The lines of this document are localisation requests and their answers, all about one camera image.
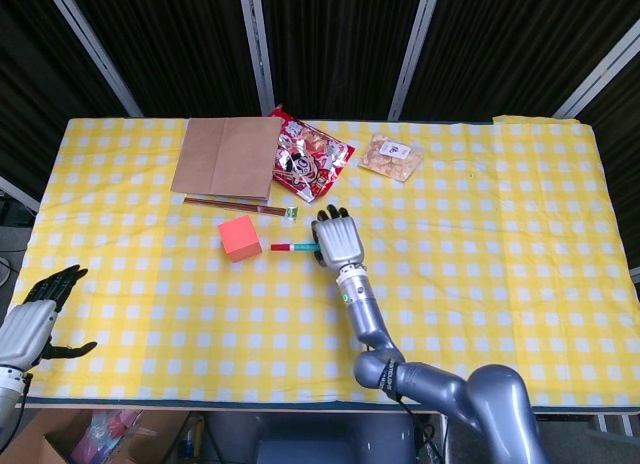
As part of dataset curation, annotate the yellow white checkered tablecloth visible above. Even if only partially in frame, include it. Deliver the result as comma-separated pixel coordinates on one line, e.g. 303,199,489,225
12,114,640,413

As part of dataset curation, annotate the colourful plastic bag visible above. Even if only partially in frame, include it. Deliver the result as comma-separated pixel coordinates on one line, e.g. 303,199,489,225
69,409,144,464

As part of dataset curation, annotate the white metal frame post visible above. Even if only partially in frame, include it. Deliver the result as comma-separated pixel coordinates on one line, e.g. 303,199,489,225
237,0,277,118
552,18,640,120
387,0,444,121
42,0,145,118

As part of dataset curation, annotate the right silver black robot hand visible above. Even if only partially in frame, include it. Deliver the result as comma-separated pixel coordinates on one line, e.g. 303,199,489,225
310,203,366,271

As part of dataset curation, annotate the red-capped white marker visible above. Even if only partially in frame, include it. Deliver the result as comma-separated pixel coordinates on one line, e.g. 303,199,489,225
270,240,321,253

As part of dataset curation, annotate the clear bag of biscuits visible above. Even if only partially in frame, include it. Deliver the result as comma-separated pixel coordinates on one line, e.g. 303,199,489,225
357,132,426,183

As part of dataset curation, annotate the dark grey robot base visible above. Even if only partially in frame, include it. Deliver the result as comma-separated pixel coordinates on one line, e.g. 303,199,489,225
207,411,417,464

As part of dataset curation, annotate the brown chopstick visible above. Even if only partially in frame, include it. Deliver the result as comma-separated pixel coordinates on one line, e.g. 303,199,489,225
183,199,287,218
183,196,287,215

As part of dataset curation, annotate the black ribbed curtain panel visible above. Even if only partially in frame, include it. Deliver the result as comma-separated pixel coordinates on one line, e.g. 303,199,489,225
259,0,426,121
0,0,129,200
67,0,264,119
574,58,640,285
402,0,640,120

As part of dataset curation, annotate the orange cube block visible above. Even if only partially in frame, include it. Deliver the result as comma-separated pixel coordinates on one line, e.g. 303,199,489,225
217,214,263,263

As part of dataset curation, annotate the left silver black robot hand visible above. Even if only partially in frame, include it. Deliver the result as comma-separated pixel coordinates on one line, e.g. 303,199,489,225
0,264,99,373

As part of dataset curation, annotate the brown paper bag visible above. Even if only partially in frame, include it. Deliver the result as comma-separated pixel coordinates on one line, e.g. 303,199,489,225
170,116,285,203

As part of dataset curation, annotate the red cartoon snack bag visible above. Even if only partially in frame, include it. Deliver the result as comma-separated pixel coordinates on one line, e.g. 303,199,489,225
268,104,357,204

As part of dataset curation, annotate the brown cardboard box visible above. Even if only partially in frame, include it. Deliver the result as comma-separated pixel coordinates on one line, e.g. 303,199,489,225
0,408,192,464

